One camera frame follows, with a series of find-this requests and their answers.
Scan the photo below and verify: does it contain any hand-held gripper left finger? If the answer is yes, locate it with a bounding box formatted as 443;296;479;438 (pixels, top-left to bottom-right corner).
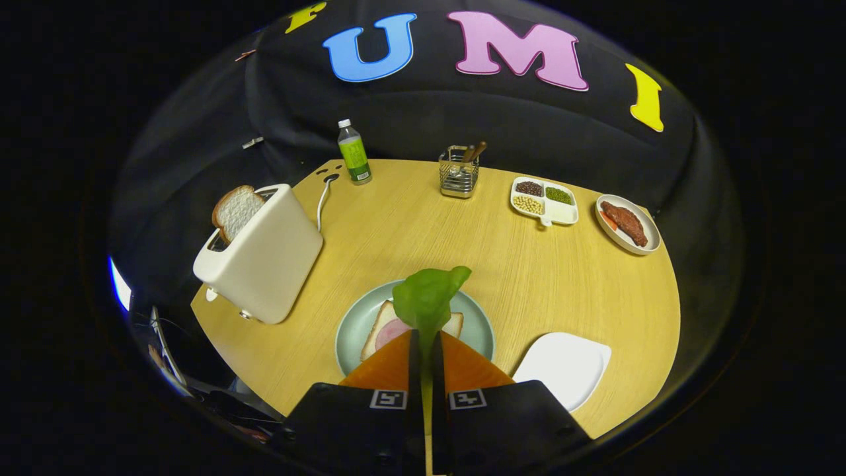
284;329;424;474

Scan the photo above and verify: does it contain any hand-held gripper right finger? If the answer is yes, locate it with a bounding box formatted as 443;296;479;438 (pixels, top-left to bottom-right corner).
433;331;592;475

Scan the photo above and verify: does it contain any green lettuce leaf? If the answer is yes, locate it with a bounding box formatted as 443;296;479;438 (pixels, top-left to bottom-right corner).
392;266;473;437

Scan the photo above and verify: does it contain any white bread slice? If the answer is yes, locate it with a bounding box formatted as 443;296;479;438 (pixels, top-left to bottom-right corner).
211;185;266;244
360;299;464;362

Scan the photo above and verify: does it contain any white rounded square plate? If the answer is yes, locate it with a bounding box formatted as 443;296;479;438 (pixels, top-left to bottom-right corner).
513;332;612;413

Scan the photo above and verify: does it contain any pink ham slice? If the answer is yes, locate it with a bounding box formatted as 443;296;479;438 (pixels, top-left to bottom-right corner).
375;317;414;351

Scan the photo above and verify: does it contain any pale green round plate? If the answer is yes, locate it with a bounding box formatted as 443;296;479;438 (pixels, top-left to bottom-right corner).
335;280;496;377

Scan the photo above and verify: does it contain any white toaster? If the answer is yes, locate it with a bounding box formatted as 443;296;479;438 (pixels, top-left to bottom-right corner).
193;184;324;325

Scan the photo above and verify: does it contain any white divided dish of beans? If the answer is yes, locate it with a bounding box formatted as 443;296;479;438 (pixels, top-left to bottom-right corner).
510;177;579;227

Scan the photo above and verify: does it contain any cooked meat piece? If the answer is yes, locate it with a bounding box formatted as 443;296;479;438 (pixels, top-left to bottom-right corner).
600;201;649;248

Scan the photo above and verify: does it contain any small round white plate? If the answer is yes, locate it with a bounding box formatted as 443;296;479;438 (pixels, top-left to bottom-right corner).
596;194;662;256

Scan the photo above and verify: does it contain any clear bottle with green label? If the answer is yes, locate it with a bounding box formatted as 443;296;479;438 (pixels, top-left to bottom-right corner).
337;119;372;186

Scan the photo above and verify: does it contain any black backdrop cloth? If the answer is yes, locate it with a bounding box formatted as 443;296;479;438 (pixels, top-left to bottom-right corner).
109;0;748;397

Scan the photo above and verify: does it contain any white toaster cable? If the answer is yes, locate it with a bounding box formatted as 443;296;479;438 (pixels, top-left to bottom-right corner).
316;175;339;232

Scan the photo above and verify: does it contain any metal wire utensil holder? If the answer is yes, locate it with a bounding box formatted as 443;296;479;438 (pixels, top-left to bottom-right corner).
439;145;480;199

